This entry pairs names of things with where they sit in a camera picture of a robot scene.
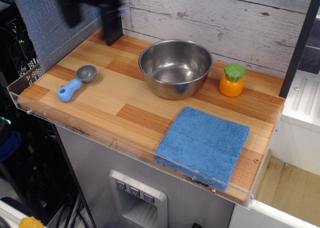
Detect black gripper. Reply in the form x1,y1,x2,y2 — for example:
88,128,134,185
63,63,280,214
57,0,126,28

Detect blue handled grey spoon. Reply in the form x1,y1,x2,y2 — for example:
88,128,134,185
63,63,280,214
56,65,98,102

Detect blue folded cloth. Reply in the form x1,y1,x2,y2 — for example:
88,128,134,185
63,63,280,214
154,107,250,191

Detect blue fabric panel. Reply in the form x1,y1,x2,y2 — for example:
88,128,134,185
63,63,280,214
15,0,102,73

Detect stainless steel bowl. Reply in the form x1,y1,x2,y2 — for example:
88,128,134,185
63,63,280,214
138,39,214,100

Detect orange toy carrot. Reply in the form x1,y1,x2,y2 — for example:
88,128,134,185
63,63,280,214
219,63,246,98

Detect grey ice dispenser panel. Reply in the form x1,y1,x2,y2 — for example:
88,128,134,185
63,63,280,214
109,169,169,228

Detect silver toy fridge cabinet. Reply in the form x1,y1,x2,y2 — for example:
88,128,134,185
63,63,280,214
56,126,234,228

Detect white toy sink unit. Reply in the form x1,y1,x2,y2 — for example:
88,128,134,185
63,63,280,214
229,70,320,228

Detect black vertical post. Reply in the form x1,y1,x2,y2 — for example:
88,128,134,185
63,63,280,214
100,5,123,46

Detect black right post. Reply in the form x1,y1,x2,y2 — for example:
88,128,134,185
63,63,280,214
279,0,320,98

